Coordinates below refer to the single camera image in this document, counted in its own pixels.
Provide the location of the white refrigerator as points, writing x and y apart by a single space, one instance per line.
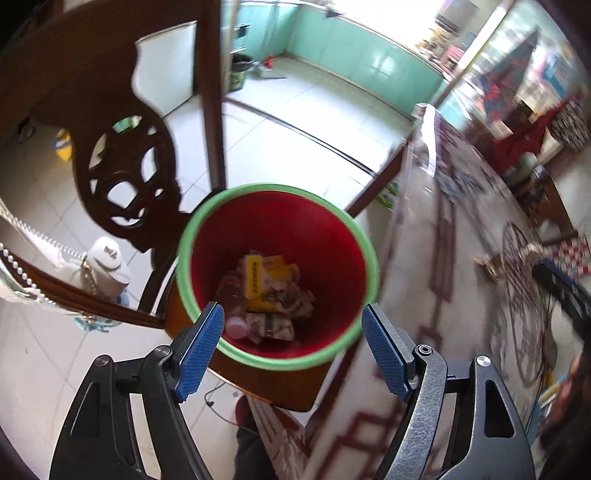
163 75

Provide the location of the yellow snack box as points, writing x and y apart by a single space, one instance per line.
264 280

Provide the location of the clear plastic water bottle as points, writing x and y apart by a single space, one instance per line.
229 294

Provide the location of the person's right hand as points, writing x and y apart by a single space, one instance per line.
568 426

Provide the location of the black white patterned bag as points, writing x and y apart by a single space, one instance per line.
569 126

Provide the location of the dark carved wooden chair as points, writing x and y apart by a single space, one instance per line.
75 72

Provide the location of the brown gold cigarette box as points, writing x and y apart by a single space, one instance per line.
492 265

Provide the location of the white pearl handbag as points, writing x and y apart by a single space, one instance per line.
62 266

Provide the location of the red broom with dustpan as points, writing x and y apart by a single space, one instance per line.
266 70

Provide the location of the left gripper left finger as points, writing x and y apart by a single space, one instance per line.
98 440

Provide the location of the red bin with green rim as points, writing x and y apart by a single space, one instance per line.
291 253

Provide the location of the white cap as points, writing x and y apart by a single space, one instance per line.
110 272

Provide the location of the small black kitchen bin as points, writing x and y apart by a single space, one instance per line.
240 65

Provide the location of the red hanging garment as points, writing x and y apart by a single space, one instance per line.
526 139

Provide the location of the plaid hanging cloth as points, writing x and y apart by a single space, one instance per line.
501 84

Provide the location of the teal kitchen cabinets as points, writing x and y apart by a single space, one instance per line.
370 61

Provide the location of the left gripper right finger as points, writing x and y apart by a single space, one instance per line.
487 439

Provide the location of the floral patterned tablecloth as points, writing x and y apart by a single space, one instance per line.
451 208

